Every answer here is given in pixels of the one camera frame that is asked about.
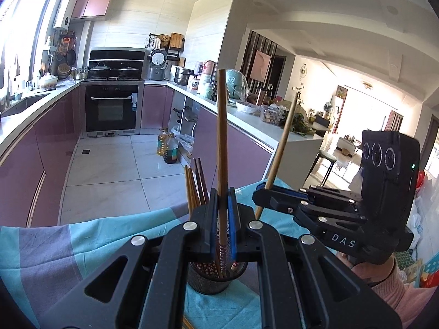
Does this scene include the yellow cooking oil bottle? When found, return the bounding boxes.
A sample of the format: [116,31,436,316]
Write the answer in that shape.
[157,128,170,156]

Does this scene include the steel stockpot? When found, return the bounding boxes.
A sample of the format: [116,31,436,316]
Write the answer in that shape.
[174,67,194,84]

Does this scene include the teal plastic cover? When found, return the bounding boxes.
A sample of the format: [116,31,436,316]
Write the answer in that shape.
[224,69,249,100]

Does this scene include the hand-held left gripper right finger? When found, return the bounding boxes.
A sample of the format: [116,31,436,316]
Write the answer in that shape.
[227,188,403,329]

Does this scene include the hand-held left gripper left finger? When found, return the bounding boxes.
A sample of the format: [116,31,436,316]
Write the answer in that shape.
[38,188,222,329]

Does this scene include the white rice cooker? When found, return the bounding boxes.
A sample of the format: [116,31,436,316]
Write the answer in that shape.
[150,49,168,80]

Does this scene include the wall rack with pans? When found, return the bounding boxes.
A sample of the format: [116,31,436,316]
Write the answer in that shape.
[48,31,78,79]

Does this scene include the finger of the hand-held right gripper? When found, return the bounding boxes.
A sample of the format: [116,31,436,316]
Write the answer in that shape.
[266,184,362,208]
[252,185,366,228]

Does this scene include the steel kitchen sink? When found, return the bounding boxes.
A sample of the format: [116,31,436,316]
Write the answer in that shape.
[0,92,52,117]

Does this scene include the black lidded wok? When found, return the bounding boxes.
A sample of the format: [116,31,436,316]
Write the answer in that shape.
[88,62,112,78]

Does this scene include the green leafy vegetables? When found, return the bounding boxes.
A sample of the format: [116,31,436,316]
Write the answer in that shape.
[291,113,316,135]

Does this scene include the purple wall cabinet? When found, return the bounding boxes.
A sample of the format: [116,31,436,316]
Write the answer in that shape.
[70,0,116,19]

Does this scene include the person's right forearm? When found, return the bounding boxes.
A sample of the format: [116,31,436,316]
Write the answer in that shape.
[368,257,439,329]

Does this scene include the black built-in oven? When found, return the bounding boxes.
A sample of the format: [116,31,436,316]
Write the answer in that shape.
[84,82,145,135]

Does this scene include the black bar stool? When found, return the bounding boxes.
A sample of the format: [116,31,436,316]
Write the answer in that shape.
[310,151,338,189]

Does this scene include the purple kitchen cabinets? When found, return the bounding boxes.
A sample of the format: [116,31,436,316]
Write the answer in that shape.
[0,84,278,228]

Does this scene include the person's right hand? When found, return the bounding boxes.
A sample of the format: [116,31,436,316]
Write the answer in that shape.
[336,251,395,286]

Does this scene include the teal grey printed tablecloth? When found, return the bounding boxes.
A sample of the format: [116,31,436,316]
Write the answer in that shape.
[0,178,344,329]

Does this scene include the clear food container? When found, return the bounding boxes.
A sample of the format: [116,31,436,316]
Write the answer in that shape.
[262,104,285,126]

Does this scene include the black mesh utensil holder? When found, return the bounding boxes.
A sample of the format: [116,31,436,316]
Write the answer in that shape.
[187,260,248,294]

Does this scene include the dark sauce bottle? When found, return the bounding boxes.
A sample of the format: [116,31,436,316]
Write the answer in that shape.
[164,133,179,164]

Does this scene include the pink wall picture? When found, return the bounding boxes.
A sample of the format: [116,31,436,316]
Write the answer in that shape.
[250,50,271,82]

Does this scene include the wooden chopstick floral handle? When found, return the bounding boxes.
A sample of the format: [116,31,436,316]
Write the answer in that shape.
[198,158,210,204]
[255,91,300,220]
[194,158,206,208]
[217,69,230,279]
[184,165,195,218]
[188,168,201,211]

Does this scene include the black stove hood unit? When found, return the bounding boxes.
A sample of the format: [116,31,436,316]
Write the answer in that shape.
[88,47,146,82]

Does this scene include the kitchen window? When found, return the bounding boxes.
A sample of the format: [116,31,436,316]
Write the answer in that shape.
[0,0,59,86]

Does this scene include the white water heater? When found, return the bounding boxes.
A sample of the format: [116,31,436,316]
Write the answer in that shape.
[53,0,74,30]

